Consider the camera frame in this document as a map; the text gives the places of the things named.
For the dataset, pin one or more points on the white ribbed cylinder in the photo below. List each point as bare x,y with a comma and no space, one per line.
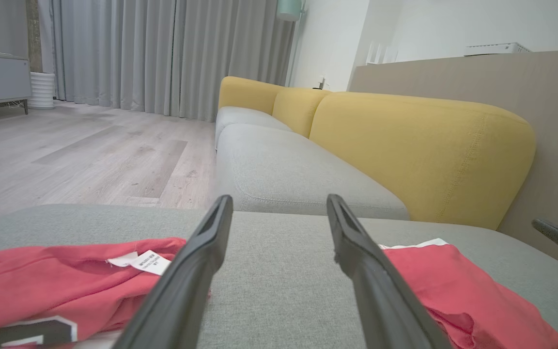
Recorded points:
42,89

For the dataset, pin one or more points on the yellow sofa backrest cushion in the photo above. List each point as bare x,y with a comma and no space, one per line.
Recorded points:
247,92
298,109
414,155

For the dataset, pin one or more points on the white flat box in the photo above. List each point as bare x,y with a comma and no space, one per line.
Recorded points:
494,49

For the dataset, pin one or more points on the red Bulls jersey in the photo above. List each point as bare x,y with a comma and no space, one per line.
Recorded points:
51,286

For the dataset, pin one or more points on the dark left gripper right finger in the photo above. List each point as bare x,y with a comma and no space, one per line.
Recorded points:
380,300

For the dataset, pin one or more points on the small tabletop gadget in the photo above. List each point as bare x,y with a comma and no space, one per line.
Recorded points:
321,83

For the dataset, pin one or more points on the low TV cabinet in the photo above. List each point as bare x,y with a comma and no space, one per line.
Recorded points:
0,80

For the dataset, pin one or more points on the grey sofa seat cushion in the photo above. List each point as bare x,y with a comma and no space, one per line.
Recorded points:
288,174
240,116

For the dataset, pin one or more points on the white upright device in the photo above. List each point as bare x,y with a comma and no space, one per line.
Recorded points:
380,54

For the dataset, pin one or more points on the mint shade floor lamp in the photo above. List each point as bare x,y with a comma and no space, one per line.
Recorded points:
289,9

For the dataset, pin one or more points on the red shorts white trim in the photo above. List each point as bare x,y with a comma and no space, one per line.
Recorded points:
463,291

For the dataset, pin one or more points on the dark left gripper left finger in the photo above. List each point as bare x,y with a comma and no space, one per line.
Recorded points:
182,291

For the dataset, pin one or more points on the grey pleated curtain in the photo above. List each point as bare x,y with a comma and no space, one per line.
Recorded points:
162,53

